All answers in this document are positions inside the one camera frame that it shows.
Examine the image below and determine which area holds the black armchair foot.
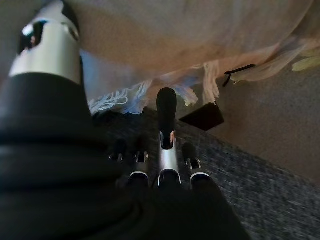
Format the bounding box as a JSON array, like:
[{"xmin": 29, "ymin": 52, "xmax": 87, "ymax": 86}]
[{"xmin": 179, "ymin": 101, "xmax": 225, "ymax": 132}]

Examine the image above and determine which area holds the grey fabric armchair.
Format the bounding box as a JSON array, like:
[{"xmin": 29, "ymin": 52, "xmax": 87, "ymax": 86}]
[{"xmin": 92, "ymin": 107, "xmax": 320, "ymax": 240}]

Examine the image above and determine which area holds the white fringed cushion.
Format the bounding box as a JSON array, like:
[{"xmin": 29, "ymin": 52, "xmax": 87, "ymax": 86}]
[{"xmin": 67, "ymin": 0, "xmax": 320, "ymax": 116}]

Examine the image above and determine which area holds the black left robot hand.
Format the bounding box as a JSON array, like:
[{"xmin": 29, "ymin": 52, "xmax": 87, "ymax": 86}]
[{"xmin": 0, "ymin": 0, "xmax": 248, "ymax": 240}]

